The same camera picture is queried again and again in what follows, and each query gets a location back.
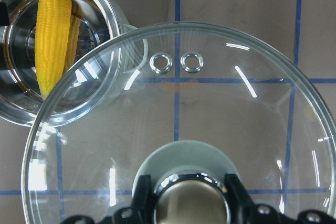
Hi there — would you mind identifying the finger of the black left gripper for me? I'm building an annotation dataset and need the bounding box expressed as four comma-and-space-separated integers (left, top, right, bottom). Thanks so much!
0, 2, 9, 26

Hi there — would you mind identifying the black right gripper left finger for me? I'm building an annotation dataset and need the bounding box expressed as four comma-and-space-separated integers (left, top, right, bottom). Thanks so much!
59, 174, 155, 224

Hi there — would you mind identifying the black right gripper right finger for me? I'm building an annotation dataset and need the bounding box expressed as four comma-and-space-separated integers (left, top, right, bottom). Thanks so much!
224, 174, 335, 223

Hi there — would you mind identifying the yellow corn cob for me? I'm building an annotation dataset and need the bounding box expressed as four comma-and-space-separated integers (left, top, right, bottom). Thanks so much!
35, 0, 72, 99

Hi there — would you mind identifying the pale green electric pot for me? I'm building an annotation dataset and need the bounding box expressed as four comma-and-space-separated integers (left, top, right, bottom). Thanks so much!
1, 0, 133, 126

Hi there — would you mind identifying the glass pot lid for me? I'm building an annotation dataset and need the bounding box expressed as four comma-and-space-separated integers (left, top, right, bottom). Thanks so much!
22, 23, 335, 223

